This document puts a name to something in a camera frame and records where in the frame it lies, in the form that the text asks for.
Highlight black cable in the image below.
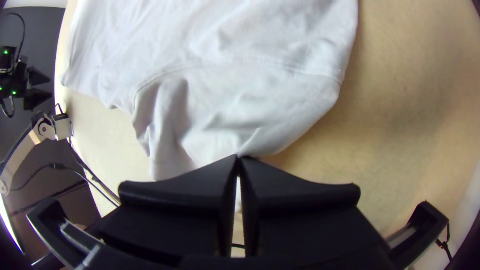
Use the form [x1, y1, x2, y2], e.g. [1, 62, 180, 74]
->
[434, 224, 453, 262]
[10, 163, 123, 209]
[3, 13, 27, 63]

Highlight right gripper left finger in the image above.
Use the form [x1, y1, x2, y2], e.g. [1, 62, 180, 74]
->
[86, 154, 240, 263]

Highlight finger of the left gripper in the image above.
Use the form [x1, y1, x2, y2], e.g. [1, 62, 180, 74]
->
[27, 66, 52, 88]
[23, 88, 54, 112]

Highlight white t-shirt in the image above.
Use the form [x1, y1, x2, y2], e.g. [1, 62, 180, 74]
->
[59, 0, 359, 183]

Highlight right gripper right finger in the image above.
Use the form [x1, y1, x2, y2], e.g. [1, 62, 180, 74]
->
[239, 156, 389, 260]

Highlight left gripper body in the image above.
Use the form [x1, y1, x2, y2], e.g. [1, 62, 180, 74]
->
[0, 61, 31, 110]

